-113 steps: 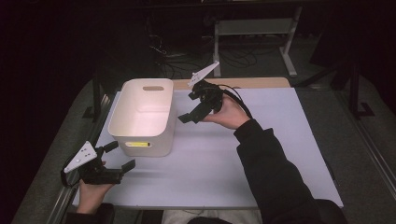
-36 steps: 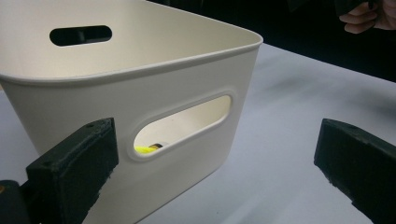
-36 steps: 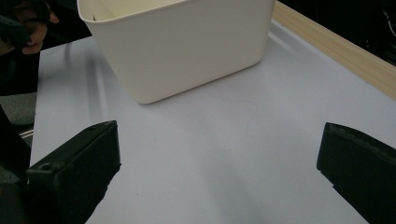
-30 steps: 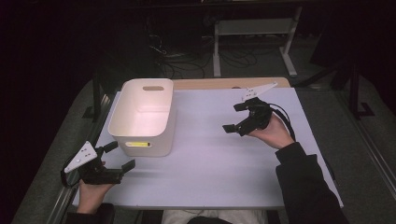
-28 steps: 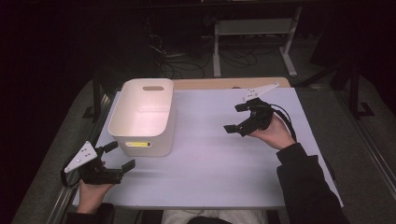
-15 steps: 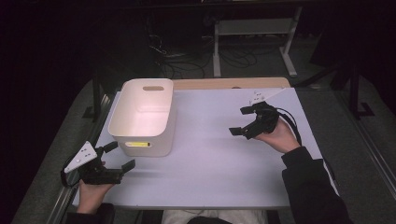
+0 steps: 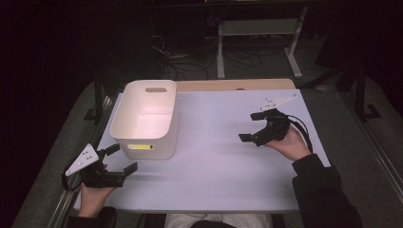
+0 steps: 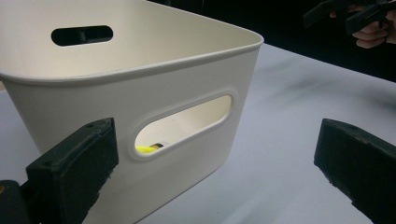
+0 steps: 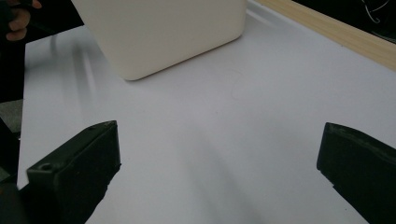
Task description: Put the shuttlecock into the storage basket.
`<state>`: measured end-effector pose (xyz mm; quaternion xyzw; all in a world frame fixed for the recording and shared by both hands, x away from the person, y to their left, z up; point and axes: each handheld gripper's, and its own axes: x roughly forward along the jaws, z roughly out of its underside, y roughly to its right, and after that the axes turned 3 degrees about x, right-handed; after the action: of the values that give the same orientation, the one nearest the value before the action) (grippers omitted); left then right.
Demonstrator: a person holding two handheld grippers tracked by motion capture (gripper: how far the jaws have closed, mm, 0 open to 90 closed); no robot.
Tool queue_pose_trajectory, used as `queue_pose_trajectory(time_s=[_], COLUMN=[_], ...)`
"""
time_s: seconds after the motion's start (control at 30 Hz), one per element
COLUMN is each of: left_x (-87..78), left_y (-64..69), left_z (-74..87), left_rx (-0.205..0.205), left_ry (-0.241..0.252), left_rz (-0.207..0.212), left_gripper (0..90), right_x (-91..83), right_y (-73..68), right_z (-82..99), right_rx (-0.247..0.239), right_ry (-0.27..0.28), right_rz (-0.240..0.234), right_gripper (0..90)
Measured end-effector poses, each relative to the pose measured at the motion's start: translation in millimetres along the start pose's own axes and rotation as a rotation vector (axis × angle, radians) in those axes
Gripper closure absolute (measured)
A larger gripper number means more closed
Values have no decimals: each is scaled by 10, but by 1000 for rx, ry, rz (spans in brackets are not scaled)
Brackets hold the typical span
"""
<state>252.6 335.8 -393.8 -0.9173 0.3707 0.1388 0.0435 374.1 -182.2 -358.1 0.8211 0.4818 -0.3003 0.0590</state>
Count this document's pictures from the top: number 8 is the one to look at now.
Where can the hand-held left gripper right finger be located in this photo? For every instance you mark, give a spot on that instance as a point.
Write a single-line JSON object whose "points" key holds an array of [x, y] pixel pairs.
{"points": [[358, 165]]}

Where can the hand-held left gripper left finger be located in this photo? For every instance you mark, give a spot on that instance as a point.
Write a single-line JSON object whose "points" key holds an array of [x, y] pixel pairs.
{"points": [[70, 171]]}

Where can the white plastic basket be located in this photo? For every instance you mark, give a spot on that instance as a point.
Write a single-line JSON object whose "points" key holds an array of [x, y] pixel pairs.
{"points": [[93, 102]]}

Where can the yellow shuttlecock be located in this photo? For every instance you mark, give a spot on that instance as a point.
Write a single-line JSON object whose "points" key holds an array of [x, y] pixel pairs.
{"points": [[144, 149]]}

